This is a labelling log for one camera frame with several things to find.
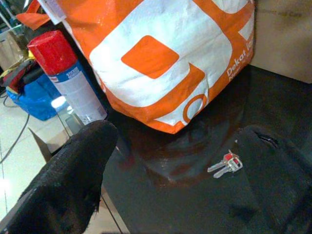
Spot black cable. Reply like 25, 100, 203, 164
0, 112, 31, 164

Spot red and black cloth pile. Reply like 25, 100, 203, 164
0, 50, 44, 95

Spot brown cardboard box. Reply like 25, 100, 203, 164
248, 0, 312, 84

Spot red capped spray can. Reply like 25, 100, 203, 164
27, 30, 108, 125

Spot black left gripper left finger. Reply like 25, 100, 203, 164
0, 120, 119, 234

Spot blue plastic bag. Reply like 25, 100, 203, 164
6, 73, 64, 121

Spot orange and white shopping bag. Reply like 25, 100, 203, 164
16, 0, 255, 135

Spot silver keys with red tag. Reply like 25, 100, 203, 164
207, 149, 244, 179

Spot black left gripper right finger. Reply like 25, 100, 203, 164
229, 124, 312, 234

